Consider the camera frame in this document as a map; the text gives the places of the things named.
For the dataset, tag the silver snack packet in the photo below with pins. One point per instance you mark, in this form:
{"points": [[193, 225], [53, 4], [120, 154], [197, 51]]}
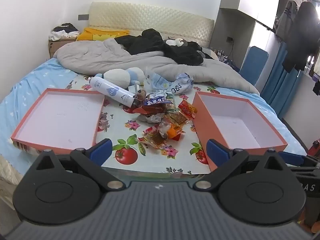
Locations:
{"points": [[153, 118]]}

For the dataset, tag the dark red snack packet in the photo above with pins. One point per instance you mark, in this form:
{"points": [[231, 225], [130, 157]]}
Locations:
{"points": [[150, 109]]}

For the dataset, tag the white spray bottle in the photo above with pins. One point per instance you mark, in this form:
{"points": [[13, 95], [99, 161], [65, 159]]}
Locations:
{"points": [[112, 91]]}

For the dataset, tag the grey hanging jacket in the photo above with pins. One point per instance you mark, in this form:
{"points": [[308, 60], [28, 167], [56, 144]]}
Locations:
{"points": [[287, 17]]}

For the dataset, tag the black clothing heap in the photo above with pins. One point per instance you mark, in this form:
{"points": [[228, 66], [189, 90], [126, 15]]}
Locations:
{"points": [[160, 45]]}

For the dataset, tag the light blue bed sheet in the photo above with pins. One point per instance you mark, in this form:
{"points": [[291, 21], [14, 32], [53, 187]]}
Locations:
{"points": [[27, 80]]}

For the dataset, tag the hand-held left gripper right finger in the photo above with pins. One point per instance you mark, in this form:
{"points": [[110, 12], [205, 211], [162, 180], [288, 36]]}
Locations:
{"points": [[217, 152]]}

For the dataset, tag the black hanging coat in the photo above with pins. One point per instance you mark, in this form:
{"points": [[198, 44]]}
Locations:
{"points": [[302, 37]]}

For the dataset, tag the yellow blanket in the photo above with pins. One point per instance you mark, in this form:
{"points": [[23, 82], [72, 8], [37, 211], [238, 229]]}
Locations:
{"points": [[100, 33]]}

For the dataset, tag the white wall cabinet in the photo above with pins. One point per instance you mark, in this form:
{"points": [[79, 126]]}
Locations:
{"points": [[260, 1]]}

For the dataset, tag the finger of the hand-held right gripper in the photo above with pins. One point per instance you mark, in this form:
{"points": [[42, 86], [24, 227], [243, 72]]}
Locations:
{"points": [[292, 158]]}

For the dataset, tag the floral fruit-print cloth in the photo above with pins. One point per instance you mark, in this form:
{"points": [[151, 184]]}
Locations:
{"points": [[125, 135]]}

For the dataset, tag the brown square snack packet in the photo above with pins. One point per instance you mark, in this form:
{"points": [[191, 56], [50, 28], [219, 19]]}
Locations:
{"points": [[176, 118]]}

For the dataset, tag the shallow orange box lid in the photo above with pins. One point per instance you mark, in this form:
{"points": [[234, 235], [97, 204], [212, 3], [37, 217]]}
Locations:
{"points": [[60, 115]]}

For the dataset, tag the green-edged snack packet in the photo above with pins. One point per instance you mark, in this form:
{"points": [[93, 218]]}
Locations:
{"points": [[172, 96]]}

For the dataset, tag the grey duvet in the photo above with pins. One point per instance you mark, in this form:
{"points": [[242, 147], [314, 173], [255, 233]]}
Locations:
{"points": [[120, 57]]}

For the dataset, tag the white and blue plush toy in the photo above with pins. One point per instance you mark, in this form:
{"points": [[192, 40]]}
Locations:
{"points": [[123, 76]]}

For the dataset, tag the blue chair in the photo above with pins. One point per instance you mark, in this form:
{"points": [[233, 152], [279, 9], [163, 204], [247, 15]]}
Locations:
{"points": [[253, 65]]}

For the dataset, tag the cream quilted headboard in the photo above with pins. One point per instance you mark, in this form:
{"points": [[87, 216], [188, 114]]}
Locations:
{"points": [[155, 17]]}

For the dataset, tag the blue and white crumpled bag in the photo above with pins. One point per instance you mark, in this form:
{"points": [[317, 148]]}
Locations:
{"points": [[182, 84]]}

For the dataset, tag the grey wall switch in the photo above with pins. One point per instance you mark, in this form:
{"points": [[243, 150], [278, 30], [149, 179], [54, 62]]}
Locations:
{"points": [[83, 17]]}

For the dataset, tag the small orange snack packet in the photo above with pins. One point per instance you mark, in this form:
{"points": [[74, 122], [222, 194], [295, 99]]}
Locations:
{"points": [[175, 131]]}

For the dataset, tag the black wall socket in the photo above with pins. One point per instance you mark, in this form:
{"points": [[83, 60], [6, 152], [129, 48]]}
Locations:
{"points": [[229, 39]]}

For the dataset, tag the clear blue-printed plastic bag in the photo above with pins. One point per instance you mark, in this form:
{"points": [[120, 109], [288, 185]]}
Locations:
{"points": [[156, 80]]}

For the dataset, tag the white and grey plush toy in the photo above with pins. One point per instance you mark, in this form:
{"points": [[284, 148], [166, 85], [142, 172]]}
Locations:
{"points": [[175, 42]]}

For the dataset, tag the blue curtain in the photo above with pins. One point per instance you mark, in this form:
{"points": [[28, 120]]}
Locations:
{"points": [[278, 85]]}

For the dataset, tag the red object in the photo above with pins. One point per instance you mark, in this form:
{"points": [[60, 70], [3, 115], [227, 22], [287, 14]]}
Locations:
{"points": [[314, 148]]}

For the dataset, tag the brown cardboard box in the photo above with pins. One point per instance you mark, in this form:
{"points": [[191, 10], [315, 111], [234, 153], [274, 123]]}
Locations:
{"points": [[56, 46]]}

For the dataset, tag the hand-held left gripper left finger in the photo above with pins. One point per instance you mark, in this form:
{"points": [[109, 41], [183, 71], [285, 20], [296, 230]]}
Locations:
{"points": [[101, 151]]}

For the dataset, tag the red-brown snack packet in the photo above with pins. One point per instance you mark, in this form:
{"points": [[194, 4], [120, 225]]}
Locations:
{"points": [[152, 138]]}

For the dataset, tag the brown snack in clear wrapper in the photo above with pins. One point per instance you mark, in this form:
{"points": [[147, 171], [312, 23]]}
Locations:
{"points": [[140, 96]]}

